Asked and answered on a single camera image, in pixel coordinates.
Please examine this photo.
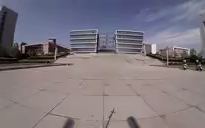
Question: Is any grey stone slab plaza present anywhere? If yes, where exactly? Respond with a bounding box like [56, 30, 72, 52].
[0, 53, 205, 128]

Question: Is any white striped twin-block building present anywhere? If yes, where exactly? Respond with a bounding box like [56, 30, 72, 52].
[69, 28, 145, 55]

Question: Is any pale pole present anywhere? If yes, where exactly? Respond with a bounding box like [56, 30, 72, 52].
[53, 39, 58, 61]
[165, 46, 170, 66]

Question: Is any small white building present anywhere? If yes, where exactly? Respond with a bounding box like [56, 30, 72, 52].
[144, 43, 157, 55]

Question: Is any low brown brick building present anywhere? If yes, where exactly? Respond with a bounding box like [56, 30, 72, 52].
[19, 38, 70, 57]

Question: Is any robot's own part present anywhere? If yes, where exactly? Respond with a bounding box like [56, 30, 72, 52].
[126, 115, 141, 128]
[63, 117, 76, 128]

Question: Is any low white building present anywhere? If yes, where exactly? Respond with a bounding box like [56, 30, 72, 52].
[158, 45, 191, 59]

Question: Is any dark asphalt road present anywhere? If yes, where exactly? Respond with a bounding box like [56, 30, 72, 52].
[0, 58, 73, 73]

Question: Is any person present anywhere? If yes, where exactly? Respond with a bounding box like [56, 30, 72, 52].
[182, 59, 189, 71]
[195, 59, 203, 72]

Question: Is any tall dark glass building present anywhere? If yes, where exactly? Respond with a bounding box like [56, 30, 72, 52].
[0, 5, 19, 56]

